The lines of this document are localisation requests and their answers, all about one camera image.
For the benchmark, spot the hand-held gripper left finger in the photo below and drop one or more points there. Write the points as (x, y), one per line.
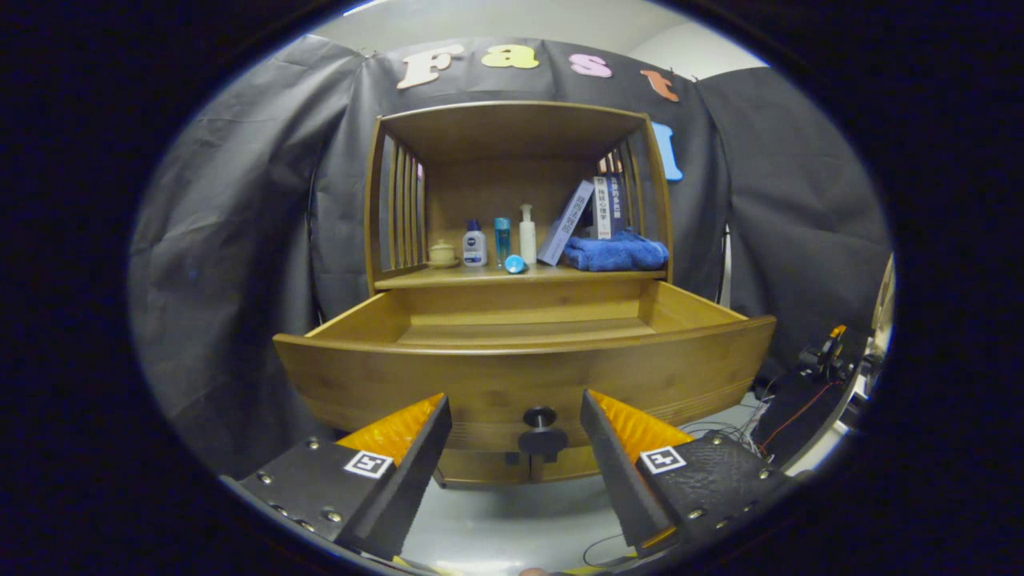
(416, 472)

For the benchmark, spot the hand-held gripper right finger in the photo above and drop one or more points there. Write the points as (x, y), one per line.
(620, 472)

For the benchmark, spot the wooden drawer with black knob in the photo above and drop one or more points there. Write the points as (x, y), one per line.
(480, 376)

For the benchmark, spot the white and blue tube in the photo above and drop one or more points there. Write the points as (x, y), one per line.
(514, 264)

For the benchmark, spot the wooden cabinet door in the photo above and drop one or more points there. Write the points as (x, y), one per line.
(580, 466)
(480, 470)

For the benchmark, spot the wooden countertop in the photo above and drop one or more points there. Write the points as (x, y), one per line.
(472, 278)

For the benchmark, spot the wooden cabinet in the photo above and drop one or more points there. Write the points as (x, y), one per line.
(496, 192)

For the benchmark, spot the beige lidded teacup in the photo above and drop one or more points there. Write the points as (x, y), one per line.
(442, 254)

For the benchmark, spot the blue towel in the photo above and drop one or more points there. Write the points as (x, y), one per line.
(616, 252)

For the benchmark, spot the white lotion bottle blue cap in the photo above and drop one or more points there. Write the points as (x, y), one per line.
(474, 248)

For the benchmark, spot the black and orange tool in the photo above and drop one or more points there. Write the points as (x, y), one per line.
(828, 356)

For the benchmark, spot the clear blue bottle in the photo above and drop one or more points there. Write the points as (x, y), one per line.
(502, 240)

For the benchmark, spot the white pump bottle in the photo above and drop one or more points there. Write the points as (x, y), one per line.
(528, 238)

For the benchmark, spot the lavender book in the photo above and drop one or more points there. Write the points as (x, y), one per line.
(564, 224)

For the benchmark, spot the white spine book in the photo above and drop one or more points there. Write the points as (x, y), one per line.
(602, 208)

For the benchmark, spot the dark blue book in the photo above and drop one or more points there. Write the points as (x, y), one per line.
(618, 204)

